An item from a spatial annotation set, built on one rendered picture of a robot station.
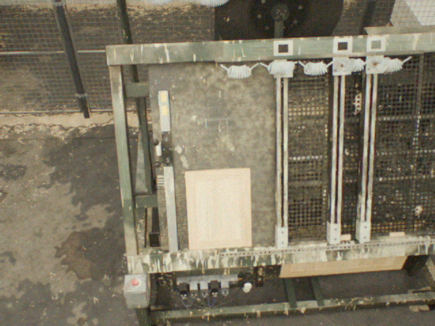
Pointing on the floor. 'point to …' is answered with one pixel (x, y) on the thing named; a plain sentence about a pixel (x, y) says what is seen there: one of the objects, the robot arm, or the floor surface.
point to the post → (143, 316)
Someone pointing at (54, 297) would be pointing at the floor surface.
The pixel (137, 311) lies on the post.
